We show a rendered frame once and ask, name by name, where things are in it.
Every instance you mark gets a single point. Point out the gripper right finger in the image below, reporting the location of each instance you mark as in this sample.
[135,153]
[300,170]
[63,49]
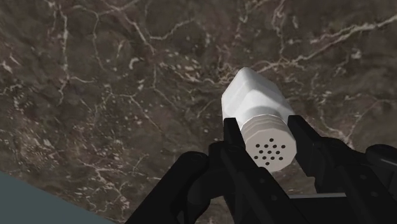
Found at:
[347,167]

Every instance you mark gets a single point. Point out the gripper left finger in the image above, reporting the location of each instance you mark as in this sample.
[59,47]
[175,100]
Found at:
[217,183]

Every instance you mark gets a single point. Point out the white salt shaker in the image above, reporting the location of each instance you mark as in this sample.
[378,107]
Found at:
[260,105]

